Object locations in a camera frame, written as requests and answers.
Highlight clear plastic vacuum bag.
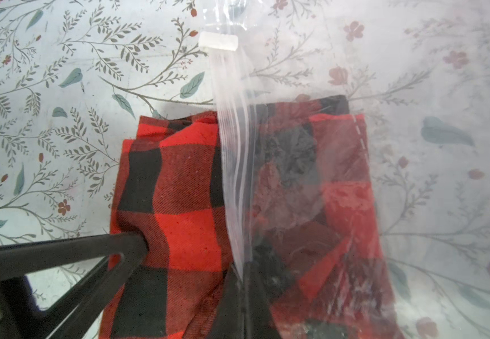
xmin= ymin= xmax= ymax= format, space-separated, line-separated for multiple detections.
xmin=199 ymin=1 xmax=490 ymax=338

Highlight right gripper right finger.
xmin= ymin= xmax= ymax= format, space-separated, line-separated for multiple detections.
xmin=244 ymin=262 xmax=281 ymax=339

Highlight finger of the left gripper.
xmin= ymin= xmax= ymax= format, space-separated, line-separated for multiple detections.
xmin=0 ymin=232 xmax=148 ymax=338

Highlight red black plaid shirt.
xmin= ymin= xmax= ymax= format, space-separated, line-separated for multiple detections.
xmin=100 ymin=95 xmax=403 ymax=338

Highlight white bag zipper slider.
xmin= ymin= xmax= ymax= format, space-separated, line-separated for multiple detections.
xmin=198 ymin=32 xmax=239 ymax=52

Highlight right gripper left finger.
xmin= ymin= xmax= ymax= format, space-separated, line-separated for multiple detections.
xmin=206 ymin=264 xmax=244 ymax=339

